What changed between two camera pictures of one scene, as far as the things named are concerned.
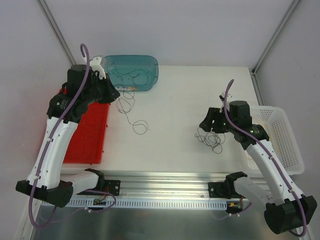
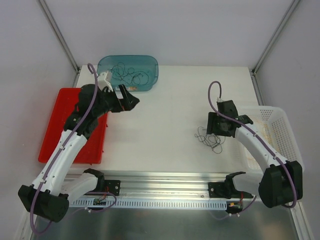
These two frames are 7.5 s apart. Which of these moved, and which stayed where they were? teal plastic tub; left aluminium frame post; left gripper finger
Moved: left gripper finger
Stayed: teal plastic tub; left aluminium frame post
